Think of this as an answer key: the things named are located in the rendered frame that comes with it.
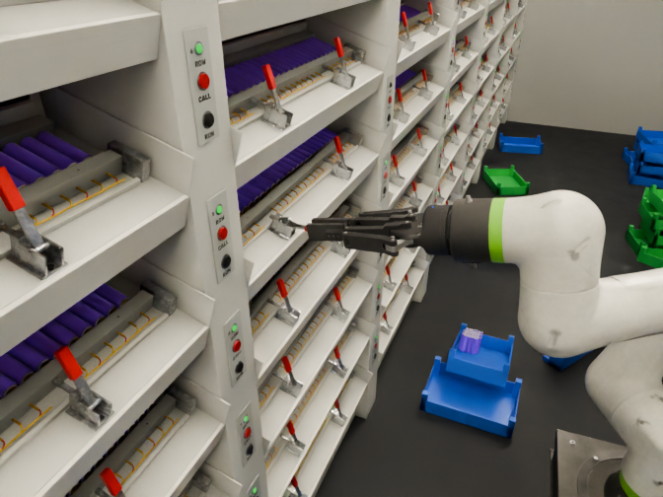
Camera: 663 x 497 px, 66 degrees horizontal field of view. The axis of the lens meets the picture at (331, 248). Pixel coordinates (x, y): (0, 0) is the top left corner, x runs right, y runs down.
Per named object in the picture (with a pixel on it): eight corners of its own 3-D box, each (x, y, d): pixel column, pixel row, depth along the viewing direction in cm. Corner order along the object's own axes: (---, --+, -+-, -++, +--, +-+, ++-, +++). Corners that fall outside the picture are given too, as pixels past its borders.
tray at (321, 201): (373, 169, 126) (387, 135, 121) (242, 309, 79) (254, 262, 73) (302, 134, 130) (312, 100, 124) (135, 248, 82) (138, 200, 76)
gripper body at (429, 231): (449, 266, 74) (388, 264, 78) (461, 240, 81) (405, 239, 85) (444, 219, 71) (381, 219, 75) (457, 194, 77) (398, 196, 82)
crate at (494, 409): (518, 395, 181) (522, 379, 176) (511, 439, 165) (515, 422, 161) (433, 371, 191) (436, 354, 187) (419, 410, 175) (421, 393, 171)
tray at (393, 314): (419, 278, 221) (433, 254, 213) (373, 372, 173) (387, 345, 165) (378, 256, 224) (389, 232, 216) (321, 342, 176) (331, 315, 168)
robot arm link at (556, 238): (605, 181, 70) (608, 198, 61) (602, 267, 74) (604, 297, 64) (498, 184, 76) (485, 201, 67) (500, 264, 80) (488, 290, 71)
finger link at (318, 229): (349, 239, 83) (347, 241, 83) (311, 239, 86) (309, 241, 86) (345, 222, 82) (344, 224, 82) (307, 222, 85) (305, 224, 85)
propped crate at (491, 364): (458, 341, 205) (462, 322, 203) (510, 355, 198) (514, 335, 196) (445, 370, 178) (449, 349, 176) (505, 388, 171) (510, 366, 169)
